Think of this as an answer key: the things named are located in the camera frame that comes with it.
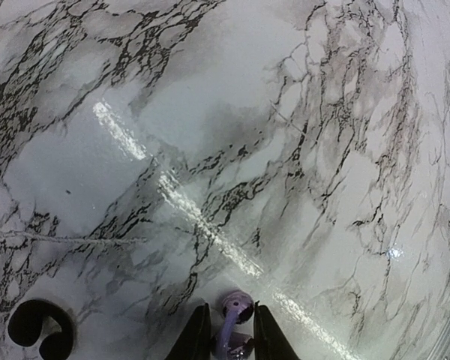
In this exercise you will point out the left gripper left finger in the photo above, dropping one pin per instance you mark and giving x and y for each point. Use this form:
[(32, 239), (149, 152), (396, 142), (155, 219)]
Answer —
[(193, 343)]

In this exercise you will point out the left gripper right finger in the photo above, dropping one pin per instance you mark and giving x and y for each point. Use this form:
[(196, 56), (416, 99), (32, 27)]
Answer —
[(270, 342)]

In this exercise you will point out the purple earbud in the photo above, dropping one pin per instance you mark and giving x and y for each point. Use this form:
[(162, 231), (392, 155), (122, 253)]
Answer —
[(227, 343)]

